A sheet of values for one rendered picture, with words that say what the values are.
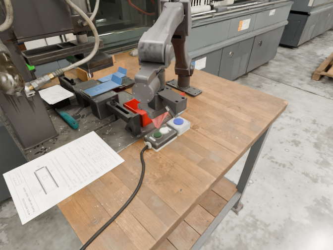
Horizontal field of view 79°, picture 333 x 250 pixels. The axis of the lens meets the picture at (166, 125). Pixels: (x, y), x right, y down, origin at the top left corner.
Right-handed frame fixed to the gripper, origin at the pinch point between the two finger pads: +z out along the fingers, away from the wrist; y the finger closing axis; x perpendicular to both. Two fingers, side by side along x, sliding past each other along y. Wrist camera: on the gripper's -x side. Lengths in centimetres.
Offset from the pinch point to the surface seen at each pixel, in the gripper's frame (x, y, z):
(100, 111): 25.8, -7.4, 3.6
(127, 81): 44.1, 18.4, 5.6
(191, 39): 91, 127, 14
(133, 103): 21.6, 5.7, 3.7
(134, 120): 7.9, -3.7, 0.4
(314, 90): -3, 297, 98
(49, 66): 96, -3, 6
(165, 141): -3.4, 0.5, 5.3
